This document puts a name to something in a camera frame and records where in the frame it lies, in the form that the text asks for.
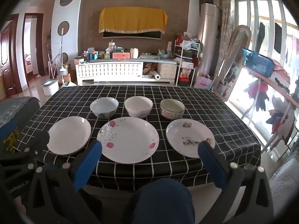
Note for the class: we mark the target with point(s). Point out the white jar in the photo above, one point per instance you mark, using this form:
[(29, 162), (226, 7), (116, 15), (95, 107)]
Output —
[(134, 53)]

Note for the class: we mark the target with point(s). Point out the round brown wall decor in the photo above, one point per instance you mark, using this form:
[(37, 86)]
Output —
[(63, 29), (65, 58)]

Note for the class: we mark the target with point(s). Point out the white bowl flower print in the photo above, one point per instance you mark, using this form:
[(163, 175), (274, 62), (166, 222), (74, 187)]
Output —
[(104, 106)]

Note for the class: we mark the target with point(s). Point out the orange storage box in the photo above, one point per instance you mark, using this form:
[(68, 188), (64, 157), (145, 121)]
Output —
[(121, 55)]

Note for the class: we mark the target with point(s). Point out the leaning ironing board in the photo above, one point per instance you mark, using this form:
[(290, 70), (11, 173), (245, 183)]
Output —
[(230, 58)]

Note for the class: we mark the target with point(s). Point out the black white checked tablecloth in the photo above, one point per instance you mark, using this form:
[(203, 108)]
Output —
[(198, 107)]

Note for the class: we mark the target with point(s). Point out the white paper roll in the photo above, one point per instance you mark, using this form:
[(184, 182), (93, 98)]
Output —
[(156, 76)]

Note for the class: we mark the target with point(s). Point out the patterned beige curtain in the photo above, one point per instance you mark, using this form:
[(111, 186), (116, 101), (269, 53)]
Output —
[(226, 16)]

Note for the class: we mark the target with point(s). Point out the white dustpan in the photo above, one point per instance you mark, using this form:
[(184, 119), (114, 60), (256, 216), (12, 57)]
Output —
[(69, 84)]

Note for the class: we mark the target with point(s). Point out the clothes drying rack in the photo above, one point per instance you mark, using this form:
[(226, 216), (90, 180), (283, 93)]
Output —
[(275, 84)]

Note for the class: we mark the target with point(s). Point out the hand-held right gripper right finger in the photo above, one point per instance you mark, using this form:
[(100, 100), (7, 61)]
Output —
[(212, 165)]

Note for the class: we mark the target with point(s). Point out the white pole mop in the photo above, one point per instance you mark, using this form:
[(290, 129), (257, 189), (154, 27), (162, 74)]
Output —
[(62, 51)]

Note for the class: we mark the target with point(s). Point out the white plate with bear print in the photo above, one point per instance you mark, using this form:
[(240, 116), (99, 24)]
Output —
[(70, 133)]

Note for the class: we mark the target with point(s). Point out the pink garment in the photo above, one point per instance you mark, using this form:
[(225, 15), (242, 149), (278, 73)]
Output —
[(279, 68)]

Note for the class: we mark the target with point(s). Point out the silver standing air conditioner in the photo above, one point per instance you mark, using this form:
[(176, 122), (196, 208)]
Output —
[(209, 35)]

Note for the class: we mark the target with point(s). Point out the white plate pink flower print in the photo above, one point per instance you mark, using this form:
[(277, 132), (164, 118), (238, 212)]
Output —
[(128, 140)]

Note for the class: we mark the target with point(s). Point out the hanging black garment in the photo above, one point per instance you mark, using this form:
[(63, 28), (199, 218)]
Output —
[(278, 38), (261, 37)]

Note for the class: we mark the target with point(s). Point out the white television cabinet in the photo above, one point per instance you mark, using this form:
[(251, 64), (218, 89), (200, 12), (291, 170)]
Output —
[(109, 71)]

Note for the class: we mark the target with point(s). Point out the sofa with grey cover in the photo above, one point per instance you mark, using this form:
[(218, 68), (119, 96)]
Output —
[(14, 107)]

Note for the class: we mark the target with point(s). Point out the cream woven storage box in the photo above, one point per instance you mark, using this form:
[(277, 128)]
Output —
[(166, 71)]

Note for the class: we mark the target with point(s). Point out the white bucket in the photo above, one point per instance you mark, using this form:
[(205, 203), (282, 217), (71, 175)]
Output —
[(50, 88)]

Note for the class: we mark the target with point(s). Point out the patterned rim bowl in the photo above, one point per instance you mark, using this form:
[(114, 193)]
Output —
[(171, 105)]

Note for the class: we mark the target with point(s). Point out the yellow cloth cover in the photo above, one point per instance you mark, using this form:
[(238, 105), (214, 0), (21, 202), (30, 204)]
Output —
[(133, 18)]

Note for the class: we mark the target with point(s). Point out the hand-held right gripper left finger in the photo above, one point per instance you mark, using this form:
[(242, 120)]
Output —
[(87, 163)]

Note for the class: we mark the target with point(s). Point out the white plate bear print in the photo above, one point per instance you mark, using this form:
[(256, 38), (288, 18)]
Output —
[(184, 130)]

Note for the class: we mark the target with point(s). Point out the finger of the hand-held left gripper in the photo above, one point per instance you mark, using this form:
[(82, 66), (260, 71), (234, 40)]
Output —
[(7, 130), (43, 142)]

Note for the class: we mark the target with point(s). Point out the person's blue trouser leg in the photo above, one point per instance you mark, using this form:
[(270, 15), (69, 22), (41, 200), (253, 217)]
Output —
[(161, 203)]

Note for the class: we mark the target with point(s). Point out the person's left hand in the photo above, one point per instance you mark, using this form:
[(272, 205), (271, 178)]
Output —
[(20, 205)]

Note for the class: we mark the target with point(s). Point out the brown wooden door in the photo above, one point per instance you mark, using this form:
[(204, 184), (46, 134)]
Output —
[(7, 58)]

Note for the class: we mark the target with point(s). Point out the blue plastic basket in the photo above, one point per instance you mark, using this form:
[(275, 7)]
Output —
[(257, 61)]

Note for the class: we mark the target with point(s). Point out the clear cup with straw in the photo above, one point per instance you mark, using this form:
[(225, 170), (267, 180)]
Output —
[(112, 46)]

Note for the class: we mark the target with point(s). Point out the brown door frame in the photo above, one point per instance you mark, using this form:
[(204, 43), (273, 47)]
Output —
[(41, 51)]

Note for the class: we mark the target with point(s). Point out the small cardboard box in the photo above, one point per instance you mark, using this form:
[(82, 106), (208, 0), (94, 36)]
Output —
[(79, 61)]

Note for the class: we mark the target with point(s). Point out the plain white bowl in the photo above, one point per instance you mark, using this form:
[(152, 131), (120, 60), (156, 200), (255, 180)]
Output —
[(139, 105)]

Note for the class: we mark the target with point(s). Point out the pink bag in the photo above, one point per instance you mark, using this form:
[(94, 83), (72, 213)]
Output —
[(203, 82)]

